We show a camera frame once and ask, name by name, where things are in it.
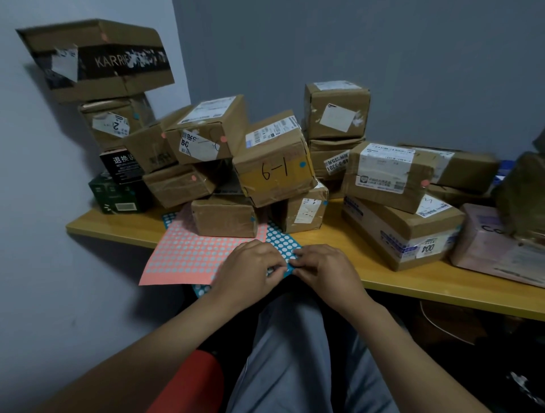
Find box marked 3-3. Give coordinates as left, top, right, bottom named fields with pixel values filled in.
left=362, top=193, right=466, bottom=241

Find person's right hand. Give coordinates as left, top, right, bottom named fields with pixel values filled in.
left=290, top=243, right=372, bottom=319

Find pile of brown parcels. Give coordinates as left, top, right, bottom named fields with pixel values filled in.
left=325, top=178, right=493, bottom=208

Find large pink box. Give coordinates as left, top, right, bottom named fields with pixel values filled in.
left=450, top=203, right=545, bottom=289

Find teal sticker sheet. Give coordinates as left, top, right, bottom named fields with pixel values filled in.
left=161, top=212, right=302, bottom=298

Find white cable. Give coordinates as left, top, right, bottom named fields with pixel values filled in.
left=419, top=300, right=476, bottom=345

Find box with black KARRIE band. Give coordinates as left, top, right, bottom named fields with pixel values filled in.
left=16, top=18, right=175, bottom=104

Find red stool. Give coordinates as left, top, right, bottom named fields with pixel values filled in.
left=146, top=349, right=225, bottom=413

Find pink dot sticker sheet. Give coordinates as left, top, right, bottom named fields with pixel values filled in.
left=139, top=204, right=269, bottom=286

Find person's left hand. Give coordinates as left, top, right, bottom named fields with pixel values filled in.
left=208, top=239, right=289, bottom=314

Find brown parcel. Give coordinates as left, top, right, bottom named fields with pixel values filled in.
left=400, top=144, right=501, bottom=195

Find small tall box white labels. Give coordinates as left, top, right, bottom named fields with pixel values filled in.
left=272, top=180, right=329, bottom=234

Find person's right forearm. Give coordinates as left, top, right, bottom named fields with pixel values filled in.
left=345, top=297, right=491, bottom=413

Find white crumpled plastic scrap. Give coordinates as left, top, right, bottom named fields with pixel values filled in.
left=509, top=372, right=545, bottom=405

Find box with 004 label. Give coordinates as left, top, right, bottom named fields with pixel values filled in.
left=342, top=195, right=463, bottom=272

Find small cardboard parcel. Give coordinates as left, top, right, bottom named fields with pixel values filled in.
left=342, top=141, right=437, bottom=215
left=165, top=94, right=249, bottom=166

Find dark green box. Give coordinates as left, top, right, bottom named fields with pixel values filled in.
left=88, top=171, right=154, bottom=215

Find person's left forearm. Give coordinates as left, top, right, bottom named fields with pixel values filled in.
left=36, top=293, right=239, bottom=413

